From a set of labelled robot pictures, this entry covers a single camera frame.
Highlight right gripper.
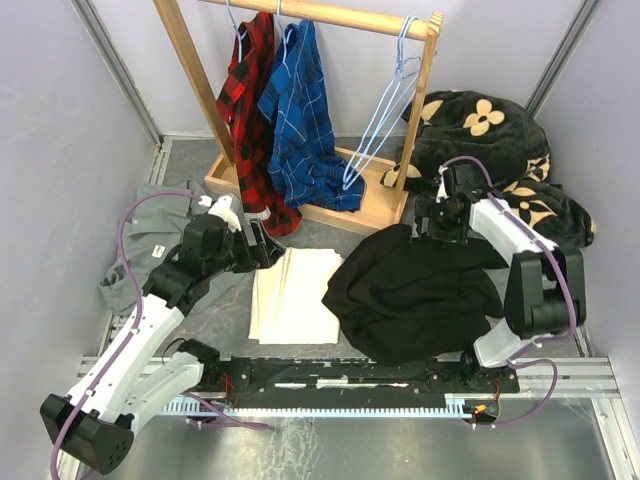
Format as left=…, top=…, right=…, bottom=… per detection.
left=407, top=195, right=466, bottom=248

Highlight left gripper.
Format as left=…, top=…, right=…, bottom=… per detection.
left=205, top=217, right=284, bottom=278

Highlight wooden clothes rack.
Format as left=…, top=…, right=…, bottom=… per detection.
left=155, top=1, right=443, bottom=235

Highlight black shirt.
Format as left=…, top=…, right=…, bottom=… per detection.
left=322, top=224, right=506, bottom=365

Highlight light blue hangers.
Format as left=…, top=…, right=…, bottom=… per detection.
left=342, top=16, right=422, bottom=191

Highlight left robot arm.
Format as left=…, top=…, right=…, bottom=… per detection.
left=40, top=213, right=285, bottom=475

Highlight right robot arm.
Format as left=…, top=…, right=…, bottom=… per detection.
left=415, top=155, right=586, bottom=391

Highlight blue plaid shirt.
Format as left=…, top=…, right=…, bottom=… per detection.
left=258, top=20, right=365, bottom=212

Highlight grey shirt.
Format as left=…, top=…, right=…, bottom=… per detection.
left=97, top=178, right=249, bottom=315

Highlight red plaid shirt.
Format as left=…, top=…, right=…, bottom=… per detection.
left=216, top=12, right=302, bottom=237

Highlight blue hanger under red shirt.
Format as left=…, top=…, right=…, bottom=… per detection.
left=225, top=0, right=247, bottom=62

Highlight cream folded cloth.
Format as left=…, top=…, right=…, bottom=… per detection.
left=248, top=248, right=343, bottom=345

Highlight black floral blanket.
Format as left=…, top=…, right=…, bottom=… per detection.
left=404, top=90, right=596, bottom=248

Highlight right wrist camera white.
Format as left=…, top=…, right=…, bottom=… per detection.
left=435, top=165, right=450, bottom=203

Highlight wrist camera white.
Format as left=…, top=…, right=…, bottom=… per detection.
left=435, top=165, right=450, bottom=203
left=198, top=194, right=242, bottom=233

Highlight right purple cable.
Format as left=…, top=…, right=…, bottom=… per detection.
left=439, top=155, right=581, bottom=431

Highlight purple cable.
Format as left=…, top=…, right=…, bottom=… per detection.
left=49, top=188, right=211, bottom=476
left=439, top=155, right=581, bottom=431

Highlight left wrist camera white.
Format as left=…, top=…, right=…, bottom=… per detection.
left=198, top=194, right=242, bottom=233

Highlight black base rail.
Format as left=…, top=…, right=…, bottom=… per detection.
left=195, top=357, right=520, bottom=410

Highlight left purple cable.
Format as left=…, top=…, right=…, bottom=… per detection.
left=49, top=188, right=211, bottom=476

